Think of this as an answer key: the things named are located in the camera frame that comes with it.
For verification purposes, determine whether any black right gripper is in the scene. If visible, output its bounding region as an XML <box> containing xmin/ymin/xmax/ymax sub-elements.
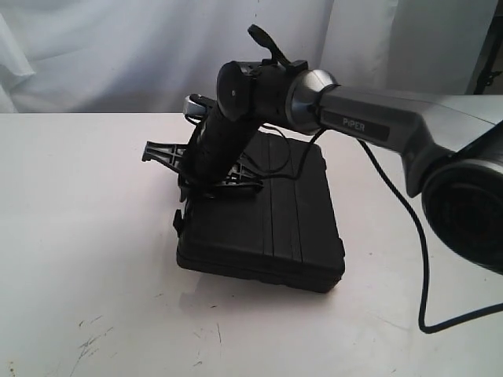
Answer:
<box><xmin>141</xmin><ymin>112</ymin><xmax>263</xmax><ymax>200</ymax></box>

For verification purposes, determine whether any black plastic tool case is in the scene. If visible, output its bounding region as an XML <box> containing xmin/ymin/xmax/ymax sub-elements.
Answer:
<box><xmin>175</xmin><ymin>133</ymin><xmax>345</xmax><ymax>293</ymax></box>

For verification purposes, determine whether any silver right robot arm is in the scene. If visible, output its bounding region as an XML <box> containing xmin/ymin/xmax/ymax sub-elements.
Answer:
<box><xmin>142</xmin><ymin>58</ymin><xmax>502</xmax><ymax>273</ymax></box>

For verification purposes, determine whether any white backdrop curtain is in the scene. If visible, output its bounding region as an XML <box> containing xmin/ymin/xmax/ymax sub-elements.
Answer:
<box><xmin>1</xmin><ymin>1</ymin><xmax>497</xmax><ymax>113</ymax></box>

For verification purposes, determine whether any black tripod stand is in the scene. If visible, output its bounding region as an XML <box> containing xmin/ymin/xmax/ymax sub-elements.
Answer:
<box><xmin>467</xmin><ymin>16</ymin><xmax>502</xmax><ymax>95</ymax></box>

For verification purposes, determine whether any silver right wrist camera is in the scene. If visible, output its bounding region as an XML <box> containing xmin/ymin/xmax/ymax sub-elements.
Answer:
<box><xmin>182</xmin><ymin>93</ymin><xmax>215</xmax><ymax>117</ymax></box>

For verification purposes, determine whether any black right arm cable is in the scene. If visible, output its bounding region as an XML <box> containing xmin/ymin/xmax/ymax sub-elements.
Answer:
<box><xmin>259</xmin><ymin>121</ymin><xmax>468</xmax><ymax>335</ymax></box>

